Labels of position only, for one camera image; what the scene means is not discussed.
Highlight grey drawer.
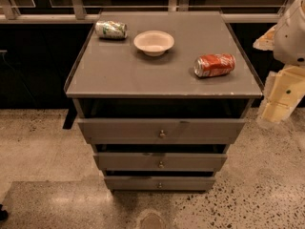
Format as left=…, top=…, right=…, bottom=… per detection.
left=93, top=153, right=227, bottom=172
left=104, top=177, right=215, bottom=191
left=78, top=118, right=245, bottom=144

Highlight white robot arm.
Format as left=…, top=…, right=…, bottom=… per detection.
left=253, top=0, right=305, bottom=124

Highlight grey drawer cabinet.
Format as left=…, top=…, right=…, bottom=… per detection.
left=65, top=11, right=262, bottom=178

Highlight grey bottom drawer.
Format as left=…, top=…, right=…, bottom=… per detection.
left=104, top=177, right=215, bottom=191

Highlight grey top drawer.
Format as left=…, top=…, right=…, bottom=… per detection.
left=78, top=118, right=245, bottom=144

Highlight red orange soda can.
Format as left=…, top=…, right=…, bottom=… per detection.
left=194, top=53, right=235, bottom=78

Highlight white paper bowl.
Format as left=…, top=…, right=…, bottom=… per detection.
left=133, top=31, right=174, bottom=56

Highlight green white soda can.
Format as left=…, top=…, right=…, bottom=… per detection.
left=94, top=20, right=127, bottom=40

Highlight black object at floor edge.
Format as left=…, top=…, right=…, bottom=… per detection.
left=0, top=204, right=9, bottom=220

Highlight metal railing frame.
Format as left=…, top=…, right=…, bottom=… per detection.
left=0, top=0, right=294, bottom=24

